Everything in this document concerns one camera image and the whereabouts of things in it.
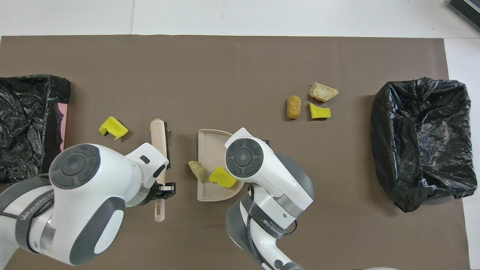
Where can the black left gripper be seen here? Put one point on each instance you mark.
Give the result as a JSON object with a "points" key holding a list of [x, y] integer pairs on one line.
{"points": [[153, 193]]}

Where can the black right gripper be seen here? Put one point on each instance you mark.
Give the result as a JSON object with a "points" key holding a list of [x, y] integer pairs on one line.
{"points": [[265, 143]]}

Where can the brown fried croquette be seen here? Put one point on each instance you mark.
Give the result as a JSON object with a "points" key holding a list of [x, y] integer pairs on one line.
{"points": [[293, 107]]}

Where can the yellow green scouring sponge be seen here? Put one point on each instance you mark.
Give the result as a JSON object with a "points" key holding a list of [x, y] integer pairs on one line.
{"points": [[222, 178]]}

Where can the beige plastic dustpan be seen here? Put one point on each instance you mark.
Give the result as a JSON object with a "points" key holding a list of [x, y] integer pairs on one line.
{"points": [[210, 150]]}

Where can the beige brush black bristles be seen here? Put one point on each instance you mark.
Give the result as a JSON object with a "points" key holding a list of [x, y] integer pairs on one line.
{"points": [[158, 135]]}

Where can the small yellow sponge piece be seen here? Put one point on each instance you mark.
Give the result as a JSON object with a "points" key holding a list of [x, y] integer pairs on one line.
{"points": [[318, 111]]}

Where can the pale bread chunk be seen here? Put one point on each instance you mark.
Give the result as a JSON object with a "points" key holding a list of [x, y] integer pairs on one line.
{"points": [[322, 92]]}

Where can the curved yellow sponge piece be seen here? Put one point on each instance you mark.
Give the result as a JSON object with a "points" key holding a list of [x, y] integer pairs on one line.
{"points": [[112, 126]]}

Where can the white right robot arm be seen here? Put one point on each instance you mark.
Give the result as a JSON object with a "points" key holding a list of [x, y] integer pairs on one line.
{"points": [[270, 176]]}

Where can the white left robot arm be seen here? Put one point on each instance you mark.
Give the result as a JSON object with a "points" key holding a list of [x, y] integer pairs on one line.
{"points": [[93, 195]]}

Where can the pink plastic bin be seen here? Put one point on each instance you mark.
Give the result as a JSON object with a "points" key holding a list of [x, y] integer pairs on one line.
{"points": [[63, 123]]}

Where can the black trash bag bin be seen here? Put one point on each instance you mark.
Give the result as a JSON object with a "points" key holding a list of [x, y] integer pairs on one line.
{"points": [[420, 150]]}

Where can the black trash bag liner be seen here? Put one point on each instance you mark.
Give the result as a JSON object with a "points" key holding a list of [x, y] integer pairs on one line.
{"points": [[22, 131]]}

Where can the brown table mat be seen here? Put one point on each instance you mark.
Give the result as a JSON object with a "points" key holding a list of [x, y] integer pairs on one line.
{"points": [[262, 60]]}

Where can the dark ribbed device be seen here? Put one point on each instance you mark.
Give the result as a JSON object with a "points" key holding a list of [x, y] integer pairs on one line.
{"points": [[468, 9]]}

